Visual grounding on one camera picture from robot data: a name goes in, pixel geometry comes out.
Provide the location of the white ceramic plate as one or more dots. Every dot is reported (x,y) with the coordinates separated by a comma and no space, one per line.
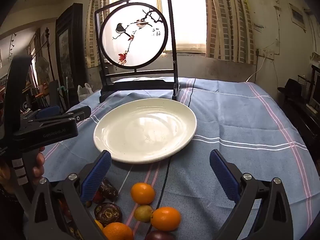
(145,130)

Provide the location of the small orange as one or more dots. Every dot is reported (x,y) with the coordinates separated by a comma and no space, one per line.
(142,193)
(98,224)
(165,218)

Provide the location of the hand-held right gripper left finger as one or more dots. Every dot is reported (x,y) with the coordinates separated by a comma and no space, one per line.
(97,175)

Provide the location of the yellow green cherry tomato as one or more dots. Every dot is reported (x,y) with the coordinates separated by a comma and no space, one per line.
(143,213)

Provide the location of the brick pattern curtain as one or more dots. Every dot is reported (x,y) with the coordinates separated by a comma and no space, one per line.
(93,42)
(230,30)

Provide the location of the white plastic bag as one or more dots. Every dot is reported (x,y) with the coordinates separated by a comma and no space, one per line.
(83,92)

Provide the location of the person's left hand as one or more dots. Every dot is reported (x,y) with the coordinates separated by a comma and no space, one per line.
(38,165)

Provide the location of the red cherry tomato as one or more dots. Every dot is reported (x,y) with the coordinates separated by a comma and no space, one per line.
(63,207)
(98,197)

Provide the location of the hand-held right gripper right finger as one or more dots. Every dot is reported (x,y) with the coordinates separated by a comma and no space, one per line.
(222,177)

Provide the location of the person's left forearm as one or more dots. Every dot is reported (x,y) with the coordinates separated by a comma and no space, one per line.
(8,217)

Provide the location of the dark framed picture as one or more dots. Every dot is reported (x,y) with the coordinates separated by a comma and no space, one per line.
(67,50)

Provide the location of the ceiling track light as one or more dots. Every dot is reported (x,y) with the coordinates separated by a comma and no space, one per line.
(11,46)

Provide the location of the large orange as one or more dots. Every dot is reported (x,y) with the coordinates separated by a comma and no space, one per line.
(117,232)

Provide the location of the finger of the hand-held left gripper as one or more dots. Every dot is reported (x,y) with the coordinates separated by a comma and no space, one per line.
(48,111)
(80,113)

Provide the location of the white wall socket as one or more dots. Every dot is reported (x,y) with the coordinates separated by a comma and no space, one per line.
(265,54)

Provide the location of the standing fan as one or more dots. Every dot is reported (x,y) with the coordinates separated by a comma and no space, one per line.
(41,66)

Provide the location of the bright window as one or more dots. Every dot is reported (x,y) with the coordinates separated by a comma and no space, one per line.
(185,17)

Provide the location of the bird painting table screen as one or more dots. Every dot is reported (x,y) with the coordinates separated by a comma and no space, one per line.
(135,35)

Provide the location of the dark red plum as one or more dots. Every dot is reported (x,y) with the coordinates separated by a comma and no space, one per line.
(160,235)

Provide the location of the dark wooden cabinet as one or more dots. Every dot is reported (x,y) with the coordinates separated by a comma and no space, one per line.
(302,120)

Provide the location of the brown water chestnut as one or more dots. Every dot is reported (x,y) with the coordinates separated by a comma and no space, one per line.
(108,188)
(108,213)
(75,230)

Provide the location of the dark wooden pole stand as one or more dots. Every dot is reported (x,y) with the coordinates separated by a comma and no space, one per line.
(48,52)

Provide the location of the black hat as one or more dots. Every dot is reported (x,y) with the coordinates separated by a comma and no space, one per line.
(291,87)

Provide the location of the wall vent frame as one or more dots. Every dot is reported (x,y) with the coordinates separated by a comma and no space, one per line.
(297,17)

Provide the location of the blue striped tablecloth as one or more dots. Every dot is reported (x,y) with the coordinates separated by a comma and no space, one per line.
(237,120)

